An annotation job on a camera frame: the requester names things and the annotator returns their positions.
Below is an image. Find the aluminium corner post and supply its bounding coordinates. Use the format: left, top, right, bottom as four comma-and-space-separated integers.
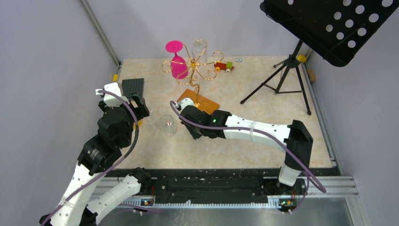
78, 0, 121, 66

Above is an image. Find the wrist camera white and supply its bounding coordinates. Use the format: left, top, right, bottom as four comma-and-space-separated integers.
95, 82, 128, 107
175, 97, 195, 111

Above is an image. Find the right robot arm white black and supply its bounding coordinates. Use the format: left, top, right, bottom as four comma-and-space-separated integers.
175, 105, 313, 194

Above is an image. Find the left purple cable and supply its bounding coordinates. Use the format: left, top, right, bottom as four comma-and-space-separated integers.
40, 89, 166, 226

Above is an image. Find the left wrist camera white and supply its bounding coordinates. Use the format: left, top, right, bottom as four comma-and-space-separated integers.
95, 82, 128, 107

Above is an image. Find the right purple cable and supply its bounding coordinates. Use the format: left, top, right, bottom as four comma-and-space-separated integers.
169, 100, 327, 216

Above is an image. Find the black tripod stand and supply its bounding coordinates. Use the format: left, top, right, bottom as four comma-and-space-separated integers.
240, 40, 312, 116

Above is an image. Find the toy brick car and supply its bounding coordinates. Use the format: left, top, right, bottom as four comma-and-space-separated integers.
214, 61, 234, 73

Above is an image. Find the black studded building plate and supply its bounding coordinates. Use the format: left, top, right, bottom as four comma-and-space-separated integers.
121, 78, 144, 97

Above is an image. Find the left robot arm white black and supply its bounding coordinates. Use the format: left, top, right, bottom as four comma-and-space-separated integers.
39, 91, 151, 226

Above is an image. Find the pink wine glass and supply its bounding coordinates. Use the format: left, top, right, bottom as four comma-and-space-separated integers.
165, 40, 188, 79

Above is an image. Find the gold wire glass rack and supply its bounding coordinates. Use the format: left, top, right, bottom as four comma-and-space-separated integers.
161, 42, 224, 96

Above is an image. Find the black music stand tray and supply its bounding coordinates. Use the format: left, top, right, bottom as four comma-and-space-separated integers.
260, 0, 399, 67

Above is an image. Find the purple cable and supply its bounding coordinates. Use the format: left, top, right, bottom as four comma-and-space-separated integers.
40, 89, 166, 226
169, 100, 327, 216

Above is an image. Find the wooden rack base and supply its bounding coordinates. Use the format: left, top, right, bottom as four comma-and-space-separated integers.
177, 89, 220, 114

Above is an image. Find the yellow clamp knob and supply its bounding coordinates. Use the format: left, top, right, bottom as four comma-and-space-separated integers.
296, 54, 308, 64

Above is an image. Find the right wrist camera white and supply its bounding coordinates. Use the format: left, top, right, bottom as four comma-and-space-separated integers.
175, 97, 195, 111

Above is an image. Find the clear ribbed wine glass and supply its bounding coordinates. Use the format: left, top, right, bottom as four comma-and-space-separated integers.
159, 114, 177, 136

